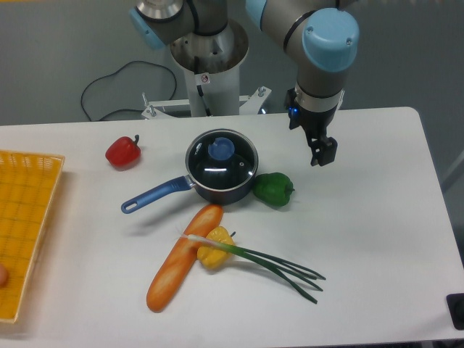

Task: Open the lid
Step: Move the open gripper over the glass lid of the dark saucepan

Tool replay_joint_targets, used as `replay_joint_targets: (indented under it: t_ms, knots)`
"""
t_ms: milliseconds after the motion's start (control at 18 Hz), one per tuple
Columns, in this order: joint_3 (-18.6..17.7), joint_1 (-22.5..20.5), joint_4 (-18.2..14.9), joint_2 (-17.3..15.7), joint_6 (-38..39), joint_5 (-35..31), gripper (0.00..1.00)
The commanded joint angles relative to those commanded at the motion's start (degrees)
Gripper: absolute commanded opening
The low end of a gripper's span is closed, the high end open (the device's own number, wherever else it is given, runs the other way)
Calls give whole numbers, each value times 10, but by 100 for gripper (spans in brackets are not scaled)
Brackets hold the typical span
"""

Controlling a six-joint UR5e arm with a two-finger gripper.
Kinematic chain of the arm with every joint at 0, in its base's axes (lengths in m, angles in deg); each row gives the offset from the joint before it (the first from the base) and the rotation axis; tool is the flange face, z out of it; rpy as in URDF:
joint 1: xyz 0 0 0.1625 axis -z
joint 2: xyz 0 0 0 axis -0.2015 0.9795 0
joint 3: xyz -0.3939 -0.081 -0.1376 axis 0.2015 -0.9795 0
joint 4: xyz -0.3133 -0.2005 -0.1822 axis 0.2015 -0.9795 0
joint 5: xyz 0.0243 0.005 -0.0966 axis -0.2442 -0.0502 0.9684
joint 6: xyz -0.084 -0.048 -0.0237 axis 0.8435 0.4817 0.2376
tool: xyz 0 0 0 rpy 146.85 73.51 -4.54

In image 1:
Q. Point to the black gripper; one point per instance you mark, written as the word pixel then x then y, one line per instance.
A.
pixel 313 115

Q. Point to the glass lid with blue knob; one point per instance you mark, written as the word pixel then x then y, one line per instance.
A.
pixel 222 159

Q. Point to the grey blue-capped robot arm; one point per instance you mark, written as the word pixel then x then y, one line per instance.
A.
pixel 321 37

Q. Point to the green bell pepper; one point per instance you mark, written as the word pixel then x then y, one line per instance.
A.
pixel 274 189

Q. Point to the green spring onion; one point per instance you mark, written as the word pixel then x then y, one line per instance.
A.
pixel 280 267

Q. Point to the yellow bell pepper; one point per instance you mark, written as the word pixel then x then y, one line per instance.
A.
pixel 211 257

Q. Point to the orange baguette bread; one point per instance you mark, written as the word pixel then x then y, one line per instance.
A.
pixel 181 258

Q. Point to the red bell pepper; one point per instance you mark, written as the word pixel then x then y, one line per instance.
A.
pixel 124 152

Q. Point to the black object at table edge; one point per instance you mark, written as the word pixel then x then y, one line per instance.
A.
pixel 455 303

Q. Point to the yellow woven basket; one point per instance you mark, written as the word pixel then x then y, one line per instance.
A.
pixel 28 184

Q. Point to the white pedestal base frame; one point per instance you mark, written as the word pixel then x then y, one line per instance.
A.
pixel 248 105

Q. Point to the dark saucepan with blue handle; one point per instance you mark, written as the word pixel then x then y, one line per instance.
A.
pixel 185 183

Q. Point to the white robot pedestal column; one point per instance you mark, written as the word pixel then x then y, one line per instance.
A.
pixel 211 65

